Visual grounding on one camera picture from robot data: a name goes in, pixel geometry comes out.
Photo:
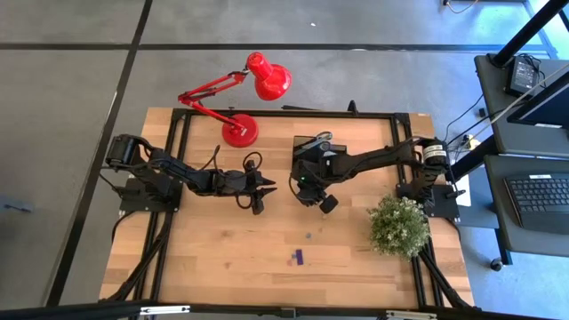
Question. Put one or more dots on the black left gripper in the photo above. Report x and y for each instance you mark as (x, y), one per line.
(240, 184)

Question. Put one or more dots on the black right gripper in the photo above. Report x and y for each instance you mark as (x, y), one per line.
(311, 193)

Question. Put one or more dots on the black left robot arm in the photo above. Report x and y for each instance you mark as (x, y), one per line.
(178, 171)

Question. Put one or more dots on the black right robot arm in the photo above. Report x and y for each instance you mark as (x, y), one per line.
(378, 157)

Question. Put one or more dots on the green potted plant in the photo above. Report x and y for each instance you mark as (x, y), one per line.
(398, 226)

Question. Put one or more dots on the red desk lamp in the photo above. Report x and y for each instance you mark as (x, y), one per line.
(271, 82)

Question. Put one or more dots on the white paper sheet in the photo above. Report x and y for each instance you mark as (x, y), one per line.
(464, 191)

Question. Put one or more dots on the yellow power strip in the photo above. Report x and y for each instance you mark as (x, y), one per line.
(472, 142)

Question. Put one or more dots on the black caster wheel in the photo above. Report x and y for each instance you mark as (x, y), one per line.
(496, 265)

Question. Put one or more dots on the grey side desk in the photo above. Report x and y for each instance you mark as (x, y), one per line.
(493, 111)

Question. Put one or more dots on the black crossbar with silver brackets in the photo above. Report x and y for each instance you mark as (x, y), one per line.
(89, 311)

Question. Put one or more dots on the black laptop keyboard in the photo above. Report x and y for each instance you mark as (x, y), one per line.
(538, 195)

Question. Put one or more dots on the black power adapter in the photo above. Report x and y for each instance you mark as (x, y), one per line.
(522, 75)

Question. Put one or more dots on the black desk monitor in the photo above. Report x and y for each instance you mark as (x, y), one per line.
(547, 106)

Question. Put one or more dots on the black diagonal pole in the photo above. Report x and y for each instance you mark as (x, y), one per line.
(529, 31)

